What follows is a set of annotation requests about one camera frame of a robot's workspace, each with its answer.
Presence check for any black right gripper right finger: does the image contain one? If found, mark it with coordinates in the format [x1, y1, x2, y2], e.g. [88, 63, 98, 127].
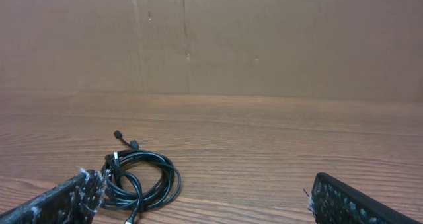
[307, 172, 420, 224]

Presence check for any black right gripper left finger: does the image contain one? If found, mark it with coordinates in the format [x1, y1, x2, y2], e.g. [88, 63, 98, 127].
[1, 169, 105, 224]

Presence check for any black usb cable white plug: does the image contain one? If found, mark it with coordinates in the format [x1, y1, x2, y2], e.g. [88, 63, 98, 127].
[98, 130, 182, 213]

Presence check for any black usb cable silver plug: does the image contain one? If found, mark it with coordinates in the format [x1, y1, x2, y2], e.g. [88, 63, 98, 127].
[100, 139, 176, 224]

